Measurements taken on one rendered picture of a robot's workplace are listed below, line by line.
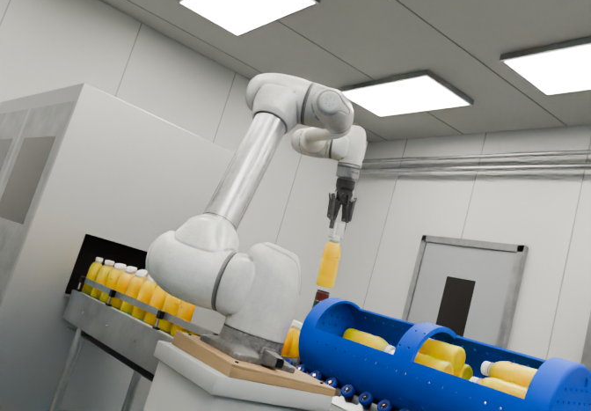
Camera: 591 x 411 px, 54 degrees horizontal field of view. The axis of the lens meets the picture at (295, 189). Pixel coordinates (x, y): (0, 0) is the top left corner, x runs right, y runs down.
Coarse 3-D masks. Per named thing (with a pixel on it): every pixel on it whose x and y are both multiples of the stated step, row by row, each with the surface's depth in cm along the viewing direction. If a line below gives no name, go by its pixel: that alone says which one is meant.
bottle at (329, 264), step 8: (336, 240) 228; (328, 248) 227; (336, 248) 227; (328, 256) 227; (336, 256) 227; (320, 264) 229; (328, 264) 226; (336, 264) 227; (320, 272) 228; (328, 272) 226; (336, 272) 228; (320, 280) 227; (328, 280) 226
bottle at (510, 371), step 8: (488, 368) 161; (496, 368) 159; (504, 368) 157; (512, 368) 156; (520, 368) 155; (528, 368) 154; (488, 376) 162; (496, 376) 158; (504, 376) 156; (512, 376) 155; (520, 376) 153; (528, 376) 152; (520, 384) 153; (528, 384) 151
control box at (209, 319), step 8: (200, 312) 212; (208, 312) 208; (216, 312) 205; (192, 320) 214; (200, 320) 210; (208, 320) 207; (216, 320) 204; (224, 320) 200; (208, 328) 205; (216, 328) 202
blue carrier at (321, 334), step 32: (320, 320) 206; (352, 320) 217; (384, 320) 204; (320, 352) 192; (352, 352) 182; (384, 352) 173; (416, 352) 168; (480, 352) 177; (512, 352) 166; (352, 384) 184; (384, 384) 172; (416, 384) 163; (448, 384) 156; (544, 384) 140; (576, 384) 145
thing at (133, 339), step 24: (72, 312) 314; (96, 312) 294; (120, 312) 278; (96, 336) 286; (120, 336) 269; (144, 336) 255; (168, 336) 242; (72, 360) 301; (120, 360) 269; (144, 360) 248
